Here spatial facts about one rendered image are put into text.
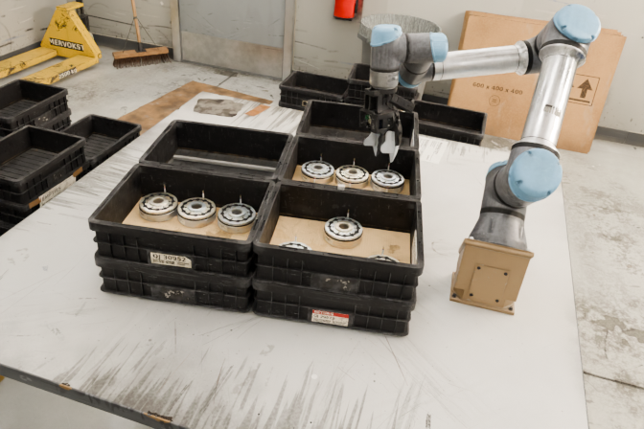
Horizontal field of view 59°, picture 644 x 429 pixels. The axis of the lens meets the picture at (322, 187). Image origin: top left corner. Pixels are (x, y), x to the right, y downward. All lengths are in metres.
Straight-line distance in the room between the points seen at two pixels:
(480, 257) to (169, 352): 0.80
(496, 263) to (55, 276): 1.16
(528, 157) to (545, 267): 0.51
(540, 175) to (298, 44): 3.52
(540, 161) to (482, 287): 0.37
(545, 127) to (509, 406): 0.66
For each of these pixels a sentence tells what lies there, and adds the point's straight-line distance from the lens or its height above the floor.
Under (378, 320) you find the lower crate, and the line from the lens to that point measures 1.44.
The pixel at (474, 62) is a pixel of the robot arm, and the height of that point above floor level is 1.25.
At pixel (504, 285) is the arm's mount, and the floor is 0.79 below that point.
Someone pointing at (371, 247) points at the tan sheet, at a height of 0.83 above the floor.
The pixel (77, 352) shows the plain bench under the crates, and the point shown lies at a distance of 1.46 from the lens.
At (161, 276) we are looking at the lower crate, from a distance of 1.48.
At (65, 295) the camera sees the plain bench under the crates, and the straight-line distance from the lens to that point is 1.61.
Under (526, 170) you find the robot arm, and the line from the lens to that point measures 1.42.
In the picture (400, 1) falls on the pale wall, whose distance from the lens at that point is 4.44.
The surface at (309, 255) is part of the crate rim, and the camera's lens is 1.31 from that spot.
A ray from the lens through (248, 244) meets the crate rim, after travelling 1.33.
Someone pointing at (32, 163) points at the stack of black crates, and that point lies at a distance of 2.68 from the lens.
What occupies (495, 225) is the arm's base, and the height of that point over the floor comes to 0.94.
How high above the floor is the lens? 1.74
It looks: 31 degrees down
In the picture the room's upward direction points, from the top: 5 degrees clockwise
